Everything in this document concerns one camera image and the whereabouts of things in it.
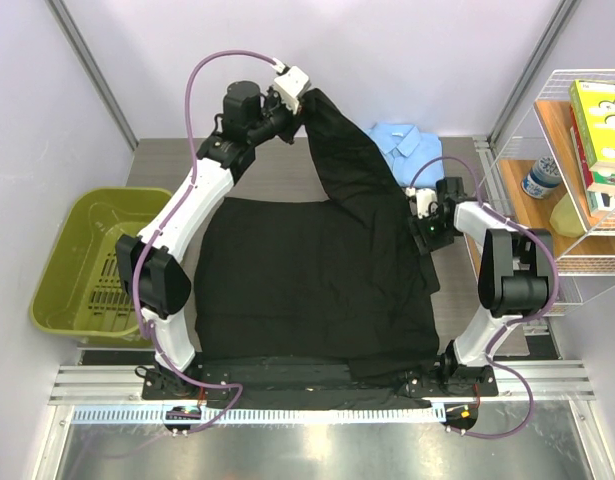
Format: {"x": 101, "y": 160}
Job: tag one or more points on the folded light blue shirt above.
{"x": 406, "y": 150}

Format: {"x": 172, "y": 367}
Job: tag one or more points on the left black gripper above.
{"x": 293, "y": 121}

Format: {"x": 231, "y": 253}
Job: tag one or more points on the slotted white cable duct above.
{"x": 169, "y": 414}

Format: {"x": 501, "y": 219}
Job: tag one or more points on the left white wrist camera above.
{"x": 291, "y": 86}

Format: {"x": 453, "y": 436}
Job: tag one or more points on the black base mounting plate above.
{"x": 291, "y": 383}

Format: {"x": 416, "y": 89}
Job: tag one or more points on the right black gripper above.
{"x": 423, "y": 242}

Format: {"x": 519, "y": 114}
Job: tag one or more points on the black long sleeve shirt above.
{"x": 341, "y": 278}

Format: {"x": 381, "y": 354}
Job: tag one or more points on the olive green plastic basket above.
{"x": 79, "y": 295}

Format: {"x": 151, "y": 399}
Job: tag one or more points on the green book on top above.
{"x": 593, "y": 104}

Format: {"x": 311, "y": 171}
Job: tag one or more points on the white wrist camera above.
{"x": 425, "y": 200}
{"x": 291, "y": 86}

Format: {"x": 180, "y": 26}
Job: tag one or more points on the pale green plastic object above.
{"x": 564, "y": 219}

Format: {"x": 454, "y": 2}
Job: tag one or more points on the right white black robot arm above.
{"x": 516, "y": 278}

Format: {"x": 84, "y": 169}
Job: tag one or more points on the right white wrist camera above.
{"x": 425, "y": 200}

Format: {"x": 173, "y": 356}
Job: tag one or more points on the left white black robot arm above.
{"x": 149, "y": 263}

